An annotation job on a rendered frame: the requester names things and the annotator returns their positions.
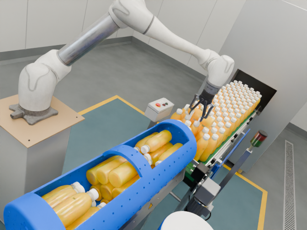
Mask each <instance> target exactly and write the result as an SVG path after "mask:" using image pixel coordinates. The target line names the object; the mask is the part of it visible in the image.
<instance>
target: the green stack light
mask: <svg viewBox="0 0 307 230"><path fill-rule="evenodd" d="M250 143H251V144H252V145H253V146H255V147H259V146H260V145H261V144H262V143H263V142H261V141H258V140H257V139H256V138H255V136H254V137H253V138H252V140H251V141H250Z"/></svg>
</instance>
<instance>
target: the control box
mask: <svg viewBox="0 0 307 230"><path fill-rule="evenodd" d="M166 102H167V103H168V105H166V104H165V103H166ZM156 103H159V104H161V106H157V105H156ZM163 104H165V106H163ZM173 106H174V104H173V103H171V102H170V101H168V100H167V99H166V98H161V99H159V100H156V101H154V102H151V103H149V104H148V106H147V108H146V111H145V113H144V115H145V116H147V117H148V118H149V119H150V120H152V121H153V122H156V121H158V120H160V119H162V118H164V117H166V116H168V115H169V114H170V112H171V110H172V108H173Z"/></svg>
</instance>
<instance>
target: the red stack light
mask: <svg viewBox="0 0 307 230"><path fill-rule="evenodd" d="M255 138H256V139H257V140H258V141H261V142H263V141H264V140H265V139H266V138H267V137H264V136H262V135H260V134H259V132H257V133H256V134H255Z"/></svg>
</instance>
